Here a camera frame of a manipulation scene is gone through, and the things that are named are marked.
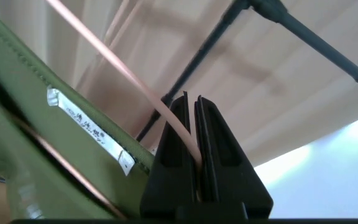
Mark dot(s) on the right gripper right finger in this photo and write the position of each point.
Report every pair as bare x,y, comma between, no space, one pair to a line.
235,186

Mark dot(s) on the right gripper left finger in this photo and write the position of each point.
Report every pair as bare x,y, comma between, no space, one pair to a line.
166,174

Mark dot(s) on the green long-sleeved shirt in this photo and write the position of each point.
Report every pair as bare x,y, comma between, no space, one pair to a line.
82,149

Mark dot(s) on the black clothes rack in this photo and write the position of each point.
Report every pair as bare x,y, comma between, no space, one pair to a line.
306,33

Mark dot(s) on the beige curtain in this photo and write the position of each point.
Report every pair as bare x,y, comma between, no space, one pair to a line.
259,93

